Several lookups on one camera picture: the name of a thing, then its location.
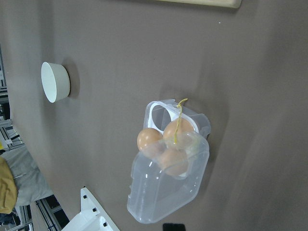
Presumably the white ceramic bowl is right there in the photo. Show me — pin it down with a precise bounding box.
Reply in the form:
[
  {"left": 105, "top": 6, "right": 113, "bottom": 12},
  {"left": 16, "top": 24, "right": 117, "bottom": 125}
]
[{"left": 41, "top": 62, "right": 71, "bottom": 103}]

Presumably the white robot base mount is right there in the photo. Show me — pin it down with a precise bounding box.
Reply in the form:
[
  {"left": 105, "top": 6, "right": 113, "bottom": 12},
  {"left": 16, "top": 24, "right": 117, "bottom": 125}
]
[{"left": 62, "top": 187, "right": 119, "bottom": 231}]

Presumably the brown egg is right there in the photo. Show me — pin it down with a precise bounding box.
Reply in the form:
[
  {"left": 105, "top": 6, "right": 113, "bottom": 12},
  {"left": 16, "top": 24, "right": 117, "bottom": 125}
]
[
  {"left": 137, "top": 128, "right": 163, "bottom": 151},
  {"left": 158, "top": 149, "right": 189, "bottom": 176},
  {"left": 163, "top": 118, "right": 194, "bottom": 143}
]

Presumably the bamboo cutting board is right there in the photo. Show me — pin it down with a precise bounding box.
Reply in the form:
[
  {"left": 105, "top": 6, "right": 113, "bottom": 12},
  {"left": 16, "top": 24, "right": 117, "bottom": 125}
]
[{"left": 161, "top": 0, "right": 242, "bottom": 9}]

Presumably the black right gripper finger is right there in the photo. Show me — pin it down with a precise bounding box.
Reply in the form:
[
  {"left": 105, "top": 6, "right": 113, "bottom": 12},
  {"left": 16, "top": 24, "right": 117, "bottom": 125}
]
[{"left": 163, "top": 223, "right": 185, "bottom": 231}]

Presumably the clear plastic egg carton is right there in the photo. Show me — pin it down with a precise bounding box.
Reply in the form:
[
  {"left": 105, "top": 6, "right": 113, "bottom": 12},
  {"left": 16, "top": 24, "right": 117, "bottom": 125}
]
[{"left": 127, "top": 99, "right": 211, "bottom": 224}]

